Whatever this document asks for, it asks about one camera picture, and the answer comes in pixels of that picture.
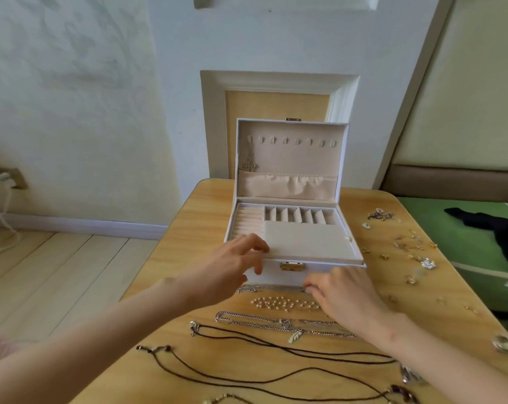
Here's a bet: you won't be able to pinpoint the person's right hand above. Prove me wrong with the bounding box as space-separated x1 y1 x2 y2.
303 265 390 337

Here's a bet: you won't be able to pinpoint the person's left hand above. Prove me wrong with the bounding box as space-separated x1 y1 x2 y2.
182 233 272 310

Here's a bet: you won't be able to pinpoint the thin silver chain necklace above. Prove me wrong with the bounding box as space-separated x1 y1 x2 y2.
234 283 270 295

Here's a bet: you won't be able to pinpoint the silver link chain necklace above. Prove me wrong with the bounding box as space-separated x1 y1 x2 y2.
214 309 358 344

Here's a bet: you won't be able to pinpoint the bow pendant cord necklace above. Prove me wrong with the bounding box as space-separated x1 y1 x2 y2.
188 319 425 386

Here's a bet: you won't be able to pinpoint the white jewelry box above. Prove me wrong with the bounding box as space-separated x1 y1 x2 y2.
224 118 366 290

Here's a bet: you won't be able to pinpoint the small earrings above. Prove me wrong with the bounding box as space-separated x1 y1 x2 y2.
359 206 508 355

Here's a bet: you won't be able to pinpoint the square pendant cord necklace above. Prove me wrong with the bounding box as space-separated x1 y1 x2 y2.
135 342 422 404

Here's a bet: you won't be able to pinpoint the silver cross pendant necklace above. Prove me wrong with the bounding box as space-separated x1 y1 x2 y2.
242 132 260 174

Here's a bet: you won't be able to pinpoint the brown cord bead necklace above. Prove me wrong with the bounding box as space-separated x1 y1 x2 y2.
201 392 257 404

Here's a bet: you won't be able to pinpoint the person's right forearm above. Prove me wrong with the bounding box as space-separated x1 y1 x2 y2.
363 311 508 404

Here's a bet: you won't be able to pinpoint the person's left forearm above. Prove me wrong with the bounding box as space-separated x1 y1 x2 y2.
0 277 196 404

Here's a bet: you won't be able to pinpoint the black cloth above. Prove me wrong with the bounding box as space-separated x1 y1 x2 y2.
444 206 508 275

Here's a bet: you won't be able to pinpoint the beige padded wall panel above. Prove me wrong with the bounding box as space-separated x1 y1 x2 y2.
380 0 508 205

